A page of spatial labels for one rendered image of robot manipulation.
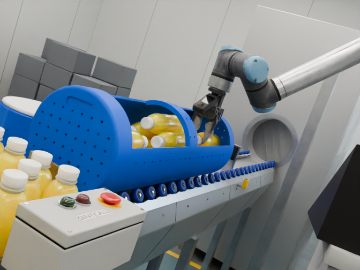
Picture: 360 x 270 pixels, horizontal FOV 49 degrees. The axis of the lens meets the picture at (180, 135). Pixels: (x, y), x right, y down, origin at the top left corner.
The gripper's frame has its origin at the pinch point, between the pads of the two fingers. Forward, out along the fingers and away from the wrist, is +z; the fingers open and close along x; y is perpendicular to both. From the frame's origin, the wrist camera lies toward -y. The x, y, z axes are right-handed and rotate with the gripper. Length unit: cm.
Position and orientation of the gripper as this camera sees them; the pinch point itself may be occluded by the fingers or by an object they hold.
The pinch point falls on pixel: (197, 138)
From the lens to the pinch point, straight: 153.8
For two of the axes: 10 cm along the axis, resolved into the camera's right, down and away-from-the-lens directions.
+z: -3.3, 9.3, 1.5
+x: -8.4, -3.6, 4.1
